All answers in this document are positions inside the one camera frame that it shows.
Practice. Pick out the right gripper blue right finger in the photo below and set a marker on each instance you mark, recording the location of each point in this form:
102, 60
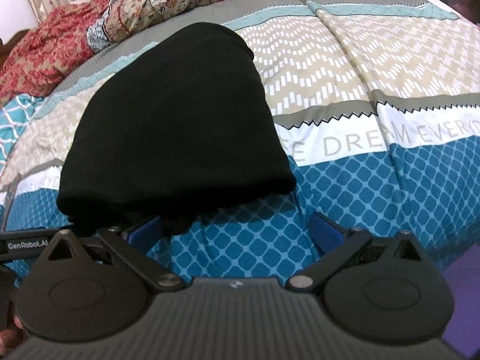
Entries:
325, 233

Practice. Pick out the black pants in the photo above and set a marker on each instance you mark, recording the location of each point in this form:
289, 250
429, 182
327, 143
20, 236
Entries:
182, 132

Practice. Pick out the brown wooden headboard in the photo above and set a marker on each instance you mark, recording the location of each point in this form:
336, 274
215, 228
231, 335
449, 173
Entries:
6, 48

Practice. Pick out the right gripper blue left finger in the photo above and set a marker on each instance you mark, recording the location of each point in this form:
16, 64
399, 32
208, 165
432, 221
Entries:
147, 233

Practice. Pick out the teal lattice pillow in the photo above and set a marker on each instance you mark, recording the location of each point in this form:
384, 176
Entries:
15, 117

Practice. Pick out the red floral quilt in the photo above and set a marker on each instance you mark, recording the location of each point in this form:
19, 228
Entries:
73, 33

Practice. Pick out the person's hand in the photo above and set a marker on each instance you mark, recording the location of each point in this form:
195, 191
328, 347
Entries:
12, 337

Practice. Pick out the patterned teal beige bedsheet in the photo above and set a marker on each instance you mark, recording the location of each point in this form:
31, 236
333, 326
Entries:
376, 103

